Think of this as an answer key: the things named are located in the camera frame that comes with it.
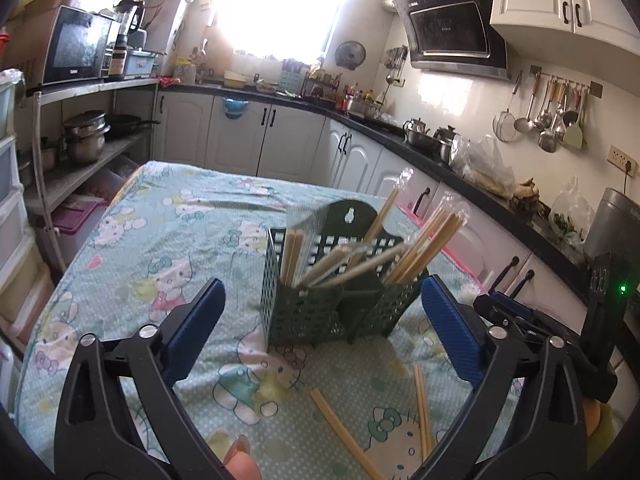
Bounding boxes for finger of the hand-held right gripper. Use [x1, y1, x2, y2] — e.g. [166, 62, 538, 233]
[473, 291, 597, 362]

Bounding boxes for blue plastic box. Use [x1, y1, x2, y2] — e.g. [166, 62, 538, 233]
[124, 50, 157, 79]

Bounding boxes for steel cooking pot with lid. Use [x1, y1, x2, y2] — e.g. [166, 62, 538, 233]
[432, 125, 460, 162]

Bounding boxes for black blender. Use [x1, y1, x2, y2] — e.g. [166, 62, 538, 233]
[114, 0, 147, 80]

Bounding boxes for black range hood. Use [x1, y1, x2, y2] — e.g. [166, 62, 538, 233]
[391, 0, 512, 82]

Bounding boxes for bunch of wooden chopsticks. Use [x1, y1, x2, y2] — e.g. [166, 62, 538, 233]
[279, 167, 472, 291]

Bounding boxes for printed cartoon blanket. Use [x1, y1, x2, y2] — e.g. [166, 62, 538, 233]
[12, 160, 531, 480]

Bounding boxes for row of condiment bottles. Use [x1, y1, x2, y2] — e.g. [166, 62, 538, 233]
[339, 82, 383, 113]

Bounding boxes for grey round appliance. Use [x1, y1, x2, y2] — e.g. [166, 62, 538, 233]
[582, 187, 640, 281]

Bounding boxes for steel kettle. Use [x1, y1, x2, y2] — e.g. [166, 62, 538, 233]
[402, 117, 432, 147]

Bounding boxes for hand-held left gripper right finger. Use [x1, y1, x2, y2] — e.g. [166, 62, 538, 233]
[410, 275, 587, 480]

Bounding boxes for black frying pan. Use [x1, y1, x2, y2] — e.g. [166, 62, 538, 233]
[106, 113, 162, 140]

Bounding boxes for pink plastic bin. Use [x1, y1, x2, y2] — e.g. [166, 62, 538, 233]
[50, 199, 110, 235]

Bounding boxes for person's left hand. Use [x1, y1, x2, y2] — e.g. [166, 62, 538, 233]
[224, 434, 262, 480]

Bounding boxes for grey stone shelf rack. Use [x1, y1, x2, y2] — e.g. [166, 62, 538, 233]
[24, 76, 162, 273]

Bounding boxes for teal knife block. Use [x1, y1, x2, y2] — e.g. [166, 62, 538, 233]
[279, 60, 309, 94]

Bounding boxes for green plastic utensil basket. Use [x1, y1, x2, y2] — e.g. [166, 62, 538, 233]
[260, 199, 431, 350]

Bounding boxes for black microwave oven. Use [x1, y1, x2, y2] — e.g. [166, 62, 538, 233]
[41, 5, 117, 87]

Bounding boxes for stainless steel pot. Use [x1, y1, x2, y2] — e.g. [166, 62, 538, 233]
[62, 111, 112, 164]

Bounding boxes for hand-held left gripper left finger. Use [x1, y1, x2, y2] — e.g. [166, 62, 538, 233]
[52, 277, 227, 480]

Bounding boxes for black kitchen countertop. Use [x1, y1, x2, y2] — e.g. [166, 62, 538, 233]
[160, 79, 603, 306]

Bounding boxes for wall power socket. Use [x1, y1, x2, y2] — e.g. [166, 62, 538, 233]
[606, 144, 640, 177]

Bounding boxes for wrapped wooden chopsticks pair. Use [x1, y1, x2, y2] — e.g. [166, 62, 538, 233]
[310, 389, 387, 480]
[413, 364, 435, 462]

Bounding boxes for white lower kitchen cabinets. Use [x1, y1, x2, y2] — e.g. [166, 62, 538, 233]
[150, 87, 591, 311]

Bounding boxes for small steel pot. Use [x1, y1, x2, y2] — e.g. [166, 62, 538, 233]
[17, 145, 57, 187]

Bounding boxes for ginger roots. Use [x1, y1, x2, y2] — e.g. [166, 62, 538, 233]
[510, 177, 545, 212]

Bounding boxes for row of hanging kitchen utensils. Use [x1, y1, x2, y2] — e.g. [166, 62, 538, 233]
[492, 65, 604, 154]

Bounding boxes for plastic drawer unit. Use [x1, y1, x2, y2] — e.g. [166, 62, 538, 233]
[0, 72, 40, 343]

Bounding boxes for plastic bag of greens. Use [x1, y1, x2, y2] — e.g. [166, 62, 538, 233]
[547, 175, 597, 247]

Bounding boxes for bright window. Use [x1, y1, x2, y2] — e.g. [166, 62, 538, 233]
[212, 0, 353, 61]

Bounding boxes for small wall fan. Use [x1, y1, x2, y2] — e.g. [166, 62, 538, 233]
[334, 40, 367, 69]

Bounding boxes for clear plastic bag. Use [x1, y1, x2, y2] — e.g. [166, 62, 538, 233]
[449, 135, 517, 197]

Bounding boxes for blue bag on cabinet door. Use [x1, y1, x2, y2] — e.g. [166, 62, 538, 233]
[222, 97, 249, 122]

